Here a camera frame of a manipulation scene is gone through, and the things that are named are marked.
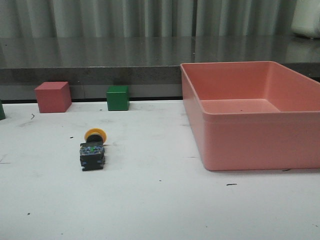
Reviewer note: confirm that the yellow push button switch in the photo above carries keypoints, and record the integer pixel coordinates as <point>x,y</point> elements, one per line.
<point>92,151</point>

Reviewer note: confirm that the green cube right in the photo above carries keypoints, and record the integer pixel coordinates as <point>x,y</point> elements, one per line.
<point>117,97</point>

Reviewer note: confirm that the green cube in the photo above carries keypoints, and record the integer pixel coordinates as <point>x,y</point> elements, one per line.
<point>2,112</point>
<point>117,97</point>

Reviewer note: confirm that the grey stone counter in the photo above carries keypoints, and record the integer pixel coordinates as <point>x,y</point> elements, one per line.
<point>149,66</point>

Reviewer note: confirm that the pink plastic bin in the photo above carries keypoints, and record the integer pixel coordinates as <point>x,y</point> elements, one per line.
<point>253,115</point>

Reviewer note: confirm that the pink cube back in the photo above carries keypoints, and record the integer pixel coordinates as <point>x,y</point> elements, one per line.
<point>53,97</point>

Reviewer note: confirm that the green cube left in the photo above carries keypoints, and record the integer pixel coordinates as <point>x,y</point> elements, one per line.
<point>2,112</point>

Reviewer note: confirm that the grey curtain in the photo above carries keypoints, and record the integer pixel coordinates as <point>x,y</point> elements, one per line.
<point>144,18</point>

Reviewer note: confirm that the white appliance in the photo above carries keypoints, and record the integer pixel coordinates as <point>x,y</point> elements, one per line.
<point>306,19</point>

